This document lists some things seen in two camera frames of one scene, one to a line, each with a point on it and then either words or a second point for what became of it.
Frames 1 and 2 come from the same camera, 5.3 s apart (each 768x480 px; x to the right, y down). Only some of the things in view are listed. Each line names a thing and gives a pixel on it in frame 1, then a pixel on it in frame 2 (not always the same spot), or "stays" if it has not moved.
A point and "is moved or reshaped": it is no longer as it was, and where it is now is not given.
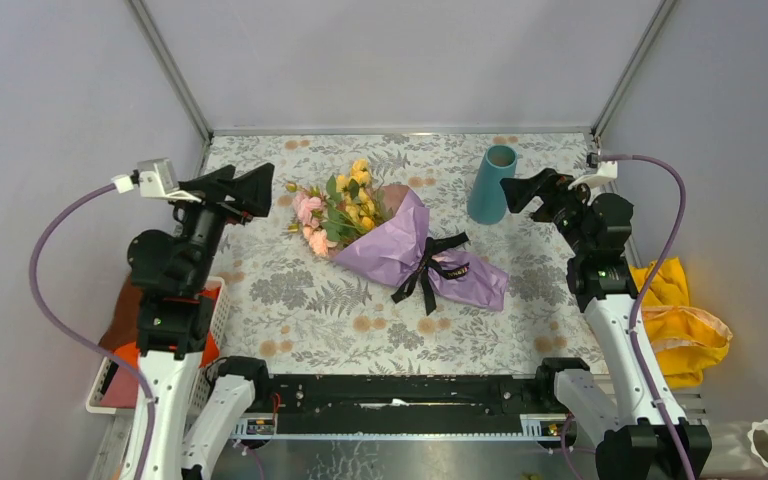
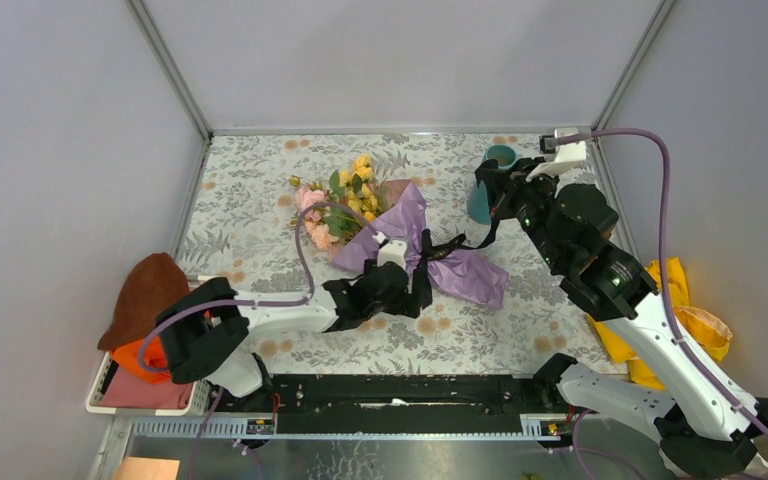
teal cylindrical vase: (488, 203) stays
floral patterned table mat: (395, 253) stays
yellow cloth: (684, 338) stays
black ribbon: (434, 245) is moved or reshaped
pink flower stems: (315, 216) is moved or reshaped
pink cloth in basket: (122, 389) stays
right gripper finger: (520, 192) -> (499, 185)
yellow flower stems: (350, 202) is moved or reshaped
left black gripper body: (204, 221) -> (402, 305)
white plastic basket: (200, 388) stays
